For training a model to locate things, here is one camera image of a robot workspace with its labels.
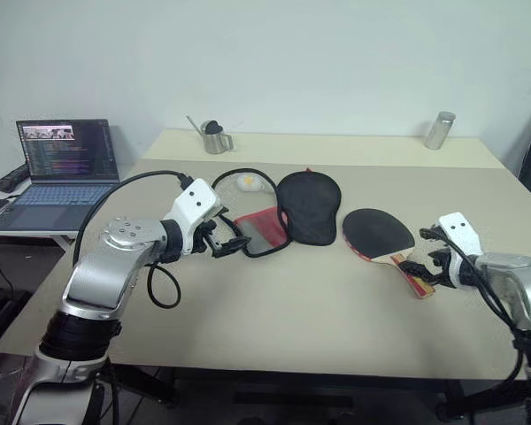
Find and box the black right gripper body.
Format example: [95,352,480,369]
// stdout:
[427,246,459,290]

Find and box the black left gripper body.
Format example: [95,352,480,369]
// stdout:
[189,217,220,259]

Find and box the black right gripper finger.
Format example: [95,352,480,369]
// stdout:
[396,259,431,274]
[407,270,444,288]

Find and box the black table tennis paddle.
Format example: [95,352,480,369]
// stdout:
[341,207,437,301]

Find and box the black and red paddle case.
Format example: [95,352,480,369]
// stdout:
[211,166,343,259]

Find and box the small white and yellow toy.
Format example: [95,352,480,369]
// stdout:
[235,174,266,194]

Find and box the steel milk pitcher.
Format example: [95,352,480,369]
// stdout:
[201,120,235,156]

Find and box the steel cylinder cup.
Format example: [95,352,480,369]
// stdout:
[424,111,458,151]

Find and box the open dark laptop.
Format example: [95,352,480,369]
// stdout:
[0,118,121,232]

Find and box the white side table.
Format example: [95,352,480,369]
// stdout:
[0,189,79,267]

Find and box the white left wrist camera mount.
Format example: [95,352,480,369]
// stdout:
[163,178,225,257]

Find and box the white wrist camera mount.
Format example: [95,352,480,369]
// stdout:
[163,178,225,257]
[437,212,484,290]

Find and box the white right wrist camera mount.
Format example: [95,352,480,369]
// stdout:
[437,212,484,290]

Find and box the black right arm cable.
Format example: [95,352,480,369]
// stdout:
[419,224,528,387]

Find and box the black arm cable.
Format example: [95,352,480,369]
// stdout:
[73,170,196,309]
[419,224,528,387]

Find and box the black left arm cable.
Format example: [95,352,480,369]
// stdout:
[73,170,196,309]

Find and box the black table frame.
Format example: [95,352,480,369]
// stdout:
[110,365,530,421]

